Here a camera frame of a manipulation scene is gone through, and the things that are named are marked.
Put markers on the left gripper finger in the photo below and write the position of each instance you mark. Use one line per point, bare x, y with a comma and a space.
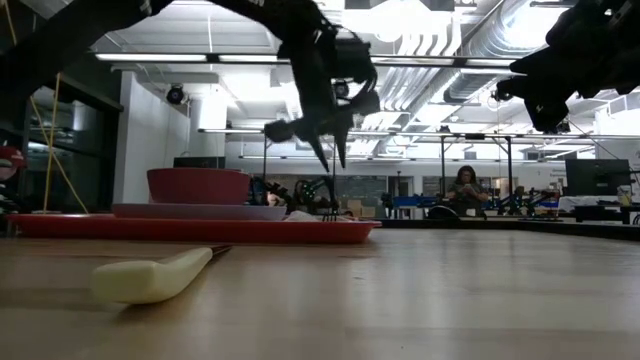
321, 147
343, 140

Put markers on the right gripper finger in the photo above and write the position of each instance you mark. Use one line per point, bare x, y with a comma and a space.
550, 115

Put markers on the magenta bowl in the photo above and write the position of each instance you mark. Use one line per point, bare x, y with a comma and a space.
197, 187

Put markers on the lavender plate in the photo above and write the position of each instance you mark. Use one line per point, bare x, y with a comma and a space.
200, 212

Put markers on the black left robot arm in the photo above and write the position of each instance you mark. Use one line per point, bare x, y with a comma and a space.
50, 40

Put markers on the red plastic tray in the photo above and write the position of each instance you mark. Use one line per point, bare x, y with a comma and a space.
200, 231

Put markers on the black ceiling spotlight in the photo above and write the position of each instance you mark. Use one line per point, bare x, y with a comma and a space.
175, 94
342, 90

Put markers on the cardboard box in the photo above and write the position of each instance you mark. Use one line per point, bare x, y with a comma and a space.
356, 207

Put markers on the black computer monitor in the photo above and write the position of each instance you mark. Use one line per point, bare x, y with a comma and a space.
597, 177

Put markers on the blue storage bins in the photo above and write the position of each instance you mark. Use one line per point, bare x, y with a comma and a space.
415, 202

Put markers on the person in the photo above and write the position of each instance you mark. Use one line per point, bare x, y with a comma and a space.
467, 192

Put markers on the black background screen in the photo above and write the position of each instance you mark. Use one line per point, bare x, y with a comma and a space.
200, 162

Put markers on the overhead light bar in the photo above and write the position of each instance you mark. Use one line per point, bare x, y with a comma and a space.
150, 57

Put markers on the black hanging camera rig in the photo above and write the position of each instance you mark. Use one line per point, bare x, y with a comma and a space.
502, 93

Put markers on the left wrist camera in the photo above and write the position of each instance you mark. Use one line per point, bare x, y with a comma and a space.
356, 61

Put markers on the black background workstation frame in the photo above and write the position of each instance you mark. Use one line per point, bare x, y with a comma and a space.
265, 170
510, 170

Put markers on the silver ventilation duct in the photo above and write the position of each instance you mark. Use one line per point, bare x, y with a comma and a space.
480, 45

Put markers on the black aluminium table frame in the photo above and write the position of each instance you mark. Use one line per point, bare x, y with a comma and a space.
600, 232

